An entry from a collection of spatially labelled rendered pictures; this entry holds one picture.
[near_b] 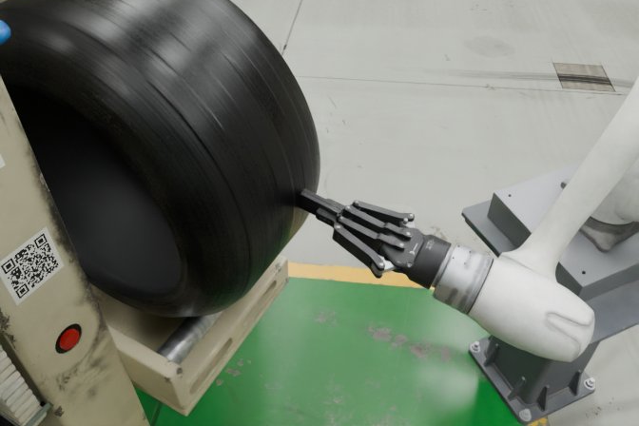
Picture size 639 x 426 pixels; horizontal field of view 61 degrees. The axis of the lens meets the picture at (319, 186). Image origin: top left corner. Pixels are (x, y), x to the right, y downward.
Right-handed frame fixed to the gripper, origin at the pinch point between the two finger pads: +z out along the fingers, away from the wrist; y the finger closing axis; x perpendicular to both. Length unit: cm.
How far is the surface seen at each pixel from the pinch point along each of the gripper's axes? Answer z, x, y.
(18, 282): 24.4, -0.7, 34.3
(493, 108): -5, 116, -233
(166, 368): 11.3, 23.8, 24.5
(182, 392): 8.5, 29.1, 24.6
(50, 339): 22.7, 11.6, 34.1
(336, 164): 50, 125, -143
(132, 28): 25.8, -24.7, 9.1
